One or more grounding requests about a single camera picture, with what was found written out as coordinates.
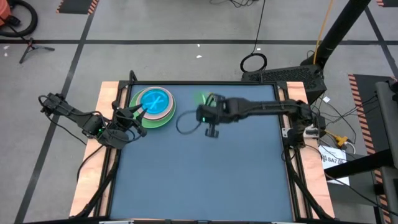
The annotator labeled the black cable tangle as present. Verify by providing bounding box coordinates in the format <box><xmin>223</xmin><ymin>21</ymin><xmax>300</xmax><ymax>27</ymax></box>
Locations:
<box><xmin>209</xmin><ymin>0</ymin><xmax>259</xmax><ymax>9</ymax></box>

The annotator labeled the yellow cable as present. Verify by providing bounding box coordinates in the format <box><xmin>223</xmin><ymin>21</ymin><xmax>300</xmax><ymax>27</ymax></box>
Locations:
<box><xmin>313</xmin><ymin>0</ymin><xmax>335</xmax><ymax>65</ymax></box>

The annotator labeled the black perforated computer case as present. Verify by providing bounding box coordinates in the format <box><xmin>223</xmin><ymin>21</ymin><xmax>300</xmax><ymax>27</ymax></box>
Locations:
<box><xmin>241</xmin><ymin>64</ymin><xmax>328</xmax><ymax>105</ymax></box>

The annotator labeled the light wooden base board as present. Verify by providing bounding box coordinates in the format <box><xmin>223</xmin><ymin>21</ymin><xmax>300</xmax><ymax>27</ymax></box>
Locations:
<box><xmin>68</xmin><ymin>81</ymin><xmax>336</xmax><ymax>219</ymax></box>

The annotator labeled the green transparent plastic plate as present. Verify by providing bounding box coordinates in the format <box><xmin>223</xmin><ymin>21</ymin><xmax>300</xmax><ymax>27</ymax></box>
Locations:
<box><xmin>193</xmin><ymin>89</ymin><xmax>213</xmax><ymax>106</ymax></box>

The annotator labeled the black cable bundle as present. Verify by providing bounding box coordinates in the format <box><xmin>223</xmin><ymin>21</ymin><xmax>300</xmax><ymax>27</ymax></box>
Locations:
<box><xmin>310</xmin><ymin>92</ymin><xmax>379</xmax><ymax>138</ymax></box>

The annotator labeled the thick black pole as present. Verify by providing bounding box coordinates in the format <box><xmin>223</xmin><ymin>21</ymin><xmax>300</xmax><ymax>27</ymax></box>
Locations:
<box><xmin>299</xmin><ymin>0</ymin><xmax>373</xmax><ymax>70</ymax></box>

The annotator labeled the yellow cable connector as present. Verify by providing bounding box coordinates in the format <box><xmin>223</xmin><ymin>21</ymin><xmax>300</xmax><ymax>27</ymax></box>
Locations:
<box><xmin>333</xmin><ymin>129</ymin><xmax>350</xmax><ymax>147</ymax></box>

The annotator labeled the stack of coloured plates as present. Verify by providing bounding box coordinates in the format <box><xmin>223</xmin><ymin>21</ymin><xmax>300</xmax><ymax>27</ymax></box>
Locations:
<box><xmin>129</xmin><ymin>86</ymin><xmax>177</xmax><ymax>129</ymax></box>

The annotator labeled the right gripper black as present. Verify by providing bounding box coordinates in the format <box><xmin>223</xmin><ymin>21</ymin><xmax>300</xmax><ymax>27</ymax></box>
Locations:
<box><xmin>195</xmin><ymin>93</ymin><xmax>230</xmax><ymax>125</ymax></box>

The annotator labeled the black diagonal support beam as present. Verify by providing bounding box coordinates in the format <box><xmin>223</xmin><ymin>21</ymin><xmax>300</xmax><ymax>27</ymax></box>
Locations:
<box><xmin>323</xmin><ymin>148</ymin><xmax>396</xmax><ymax>180</ymax></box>

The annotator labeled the pink plastic plate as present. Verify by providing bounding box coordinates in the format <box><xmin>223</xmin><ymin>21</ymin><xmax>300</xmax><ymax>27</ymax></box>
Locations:
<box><xmin>134</xmin><ymin>86</ymin><xmax>175</xmax><ymax>121</ymax></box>
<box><xmin>136</xmin><ymin>86</ymin><xmax>174</xmax><ymax>120</ymax></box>

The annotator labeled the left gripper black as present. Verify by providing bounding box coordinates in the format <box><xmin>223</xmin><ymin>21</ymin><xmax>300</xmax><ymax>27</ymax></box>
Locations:
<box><xmin>111</xmin><ymin>103</ymin><xmax>149</xmax><ymax>138</ymax></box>

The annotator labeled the black tripod stand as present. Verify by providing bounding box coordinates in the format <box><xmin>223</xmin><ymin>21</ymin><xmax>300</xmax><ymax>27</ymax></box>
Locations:
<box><xmin>19</xmin><ymin>37</ymin><xmax>56</xmax><ymax>65</ymax></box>

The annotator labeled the black coiled floor cable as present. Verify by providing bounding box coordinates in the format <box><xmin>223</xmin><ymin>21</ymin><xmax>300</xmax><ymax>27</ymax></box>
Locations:
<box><xmin>239</xmin><ymin>0</ymin><xmax>269</xmax><ymax>73</ymax></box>

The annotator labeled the blue transparent plastic plate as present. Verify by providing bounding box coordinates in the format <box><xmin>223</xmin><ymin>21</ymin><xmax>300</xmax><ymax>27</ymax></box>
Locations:
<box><xmin>139</xmin><ymin>88</ymin><xmax>170</xmax><ymax>115</ymax></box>

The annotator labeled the white printed paper sheet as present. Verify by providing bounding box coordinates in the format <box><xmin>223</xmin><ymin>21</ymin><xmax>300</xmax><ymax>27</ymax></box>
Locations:
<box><xmin>318</xmin><ymin>145</ymin><xmax>351</xmax><ymax>187</ymax></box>

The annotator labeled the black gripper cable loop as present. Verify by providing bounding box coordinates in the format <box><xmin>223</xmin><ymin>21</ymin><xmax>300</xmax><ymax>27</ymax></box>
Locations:
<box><xmin>175</xmin><ymin>109</ymin><xmax>203</xmax><ymax>136</ymax></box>

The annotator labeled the black aluminium table frame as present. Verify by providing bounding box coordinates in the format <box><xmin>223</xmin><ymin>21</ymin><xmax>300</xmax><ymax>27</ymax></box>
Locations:
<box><xmin>70</xmin><ymin>70</ymin><xmax>335</xmax><ymax>224</ymax></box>

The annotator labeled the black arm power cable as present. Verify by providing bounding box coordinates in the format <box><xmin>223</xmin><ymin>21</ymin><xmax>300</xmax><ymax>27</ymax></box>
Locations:
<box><xmin>76</xmin><ymin>143</ymin><xmax>106</xmax><ymax>183</ymax></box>

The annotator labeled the black vacuum hose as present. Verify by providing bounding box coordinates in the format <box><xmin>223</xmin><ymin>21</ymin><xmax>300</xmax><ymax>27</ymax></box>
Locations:
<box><xmin>0</xmin><ymin>0</ymin><xmax>39</xmax><ymax>39</ymax></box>

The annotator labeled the orange vacuum body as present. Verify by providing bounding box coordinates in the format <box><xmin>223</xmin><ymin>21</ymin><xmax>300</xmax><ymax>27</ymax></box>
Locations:
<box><xmin>0</xmin><ymin>0</ymin><xmax>12</xmax><ymax>20</ymax></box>

